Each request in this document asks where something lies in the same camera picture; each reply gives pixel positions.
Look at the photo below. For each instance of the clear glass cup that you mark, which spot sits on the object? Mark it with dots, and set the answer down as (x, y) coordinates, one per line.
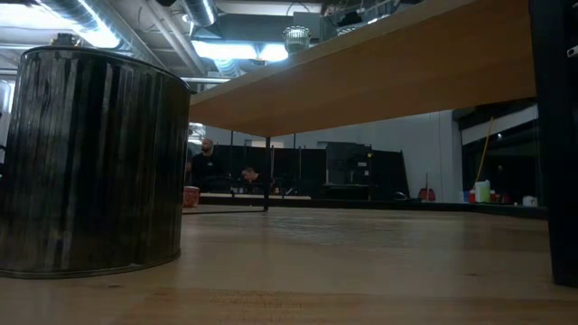
(296, 40)

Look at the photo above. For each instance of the silver tin candle holder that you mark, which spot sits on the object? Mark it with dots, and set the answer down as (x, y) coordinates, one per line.
(90, 158)

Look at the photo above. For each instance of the pink candle holder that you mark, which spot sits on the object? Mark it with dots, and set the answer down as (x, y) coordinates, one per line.
(192, 197)

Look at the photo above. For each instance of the person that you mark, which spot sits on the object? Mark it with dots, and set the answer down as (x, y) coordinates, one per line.
(249, 176)
(207, 167)

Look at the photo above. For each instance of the black cabinet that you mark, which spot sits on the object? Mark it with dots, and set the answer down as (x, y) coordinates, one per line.
(347, 162)

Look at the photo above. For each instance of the ceiling light panel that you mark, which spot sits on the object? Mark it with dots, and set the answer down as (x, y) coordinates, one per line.
(226, 49)
(273, 52)

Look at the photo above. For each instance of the red dustpan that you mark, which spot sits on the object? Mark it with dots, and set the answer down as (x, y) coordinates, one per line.
(426, 195)

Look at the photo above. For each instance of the grey ceiling box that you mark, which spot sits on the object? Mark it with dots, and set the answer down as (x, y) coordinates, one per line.
(307, 22)

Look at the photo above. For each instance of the red container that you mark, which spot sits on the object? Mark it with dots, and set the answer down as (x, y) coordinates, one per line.
(472, 197)

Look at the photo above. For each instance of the white green jug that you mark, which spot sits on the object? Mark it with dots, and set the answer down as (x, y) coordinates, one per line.
(482, 192)

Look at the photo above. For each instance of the thin yellow pole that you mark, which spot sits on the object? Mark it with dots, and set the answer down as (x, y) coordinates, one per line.
(484, 149)

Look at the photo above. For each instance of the white cup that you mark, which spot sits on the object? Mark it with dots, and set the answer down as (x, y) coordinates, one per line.
(530, 201)

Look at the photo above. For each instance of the black partition wall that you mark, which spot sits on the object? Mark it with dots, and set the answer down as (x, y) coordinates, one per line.
(307, 171)

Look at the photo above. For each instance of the black aluminium table frame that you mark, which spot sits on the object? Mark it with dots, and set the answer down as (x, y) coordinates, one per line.
(429, 205)

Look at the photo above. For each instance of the silver ceiling duct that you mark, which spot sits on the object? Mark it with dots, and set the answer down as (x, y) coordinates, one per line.
(201, 11)

